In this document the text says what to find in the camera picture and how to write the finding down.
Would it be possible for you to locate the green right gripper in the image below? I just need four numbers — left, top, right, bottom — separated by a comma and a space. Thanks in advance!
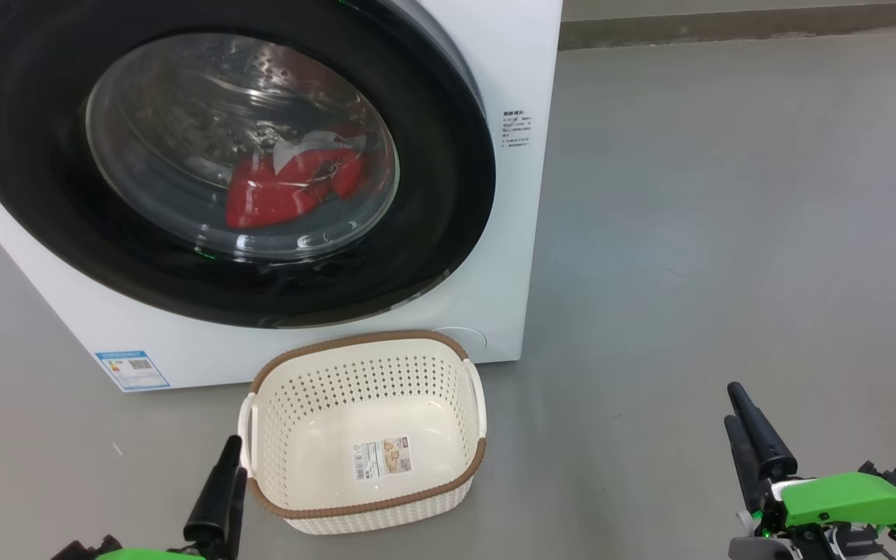
723, 380, 896, 560

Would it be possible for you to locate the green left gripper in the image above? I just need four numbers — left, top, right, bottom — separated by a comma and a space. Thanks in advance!
94, 434, 249, 560

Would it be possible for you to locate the red and white jersey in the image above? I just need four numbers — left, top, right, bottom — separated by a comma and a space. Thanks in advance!
226, 124, 371, 230

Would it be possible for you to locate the black glass washer door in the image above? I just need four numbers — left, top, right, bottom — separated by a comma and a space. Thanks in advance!
0, 0, 497, 329

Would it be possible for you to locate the cream perforated laundry basket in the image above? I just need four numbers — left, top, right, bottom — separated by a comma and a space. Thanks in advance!
238, 331, 488, 536

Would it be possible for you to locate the printed product label sticker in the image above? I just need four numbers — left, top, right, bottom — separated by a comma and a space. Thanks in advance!
352, 436, 414, 481

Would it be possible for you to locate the white front-load washing machine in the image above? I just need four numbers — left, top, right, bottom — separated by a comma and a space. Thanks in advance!
0, 0, 563, 392

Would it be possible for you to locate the round white filter cover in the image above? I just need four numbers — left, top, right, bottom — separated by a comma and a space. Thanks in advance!
432, 327, 488, 362

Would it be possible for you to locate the grey wall baseboard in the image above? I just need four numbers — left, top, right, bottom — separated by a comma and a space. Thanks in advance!
558, 12, 896, 51

